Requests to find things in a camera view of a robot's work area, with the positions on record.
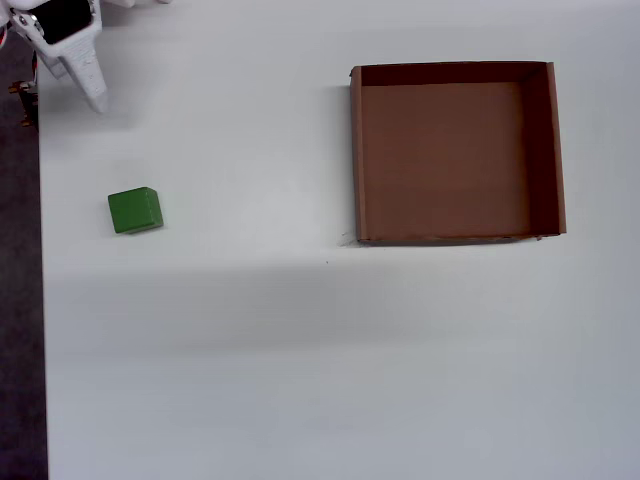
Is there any brown cardboard box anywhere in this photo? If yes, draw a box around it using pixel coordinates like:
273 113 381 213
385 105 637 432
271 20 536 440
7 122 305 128
348 60 568 247

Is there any green cube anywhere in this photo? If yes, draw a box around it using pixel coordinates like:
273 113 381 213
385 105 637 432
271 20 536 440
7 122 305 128
107 186 165 236

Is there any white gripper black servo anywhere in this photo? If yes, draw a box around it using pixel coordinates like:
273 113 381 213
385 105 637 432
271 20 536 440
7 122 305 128
9 0 110 114

